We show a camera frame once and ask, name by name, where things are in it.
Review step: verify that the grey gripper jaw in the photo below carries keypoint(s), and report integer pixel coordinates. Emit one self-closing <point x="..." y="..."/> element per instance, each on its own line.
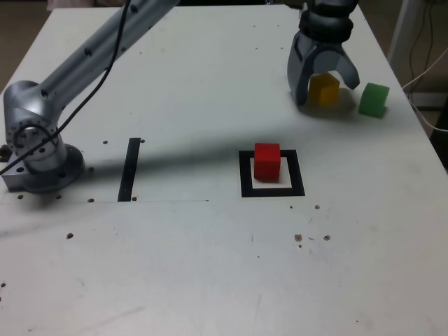
<point x="330" y="60"/>
<point x="298" y="77"/>

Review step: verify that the yellow cube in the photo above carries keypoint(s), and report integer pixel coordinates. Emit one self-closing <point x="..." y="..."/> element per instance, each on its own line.
<point x="327" y="92"/>

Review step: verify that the green cube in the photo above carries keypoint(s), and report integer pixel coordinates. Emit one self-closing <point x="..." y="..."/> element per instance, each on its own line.
<point x="372" y="101"/>

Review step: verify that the red cube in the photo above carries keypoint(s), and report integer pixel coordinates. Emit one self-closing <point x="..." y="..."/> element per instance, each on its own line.
<point x="266" y="164"/>

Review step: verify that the black tape square outline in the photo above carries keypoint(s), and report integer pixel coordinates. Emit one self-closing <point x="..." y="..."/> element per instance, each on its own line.
<point x="245" y="182"/>

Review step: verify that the white furniture leg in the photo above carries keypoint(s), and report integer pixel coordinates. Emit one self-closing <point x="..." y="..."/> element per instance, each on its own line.
<point x="399" y="35"/>

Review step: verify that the white furniture base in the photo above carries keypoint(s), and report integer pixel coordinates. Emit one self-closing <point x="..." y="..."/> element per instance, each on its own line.
<point x="430" y="100"/>

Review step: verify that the black tape strip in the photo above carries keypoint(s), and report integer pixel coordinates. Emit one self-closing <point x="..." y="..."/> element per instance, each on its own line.
<point x="128" y="171"/>

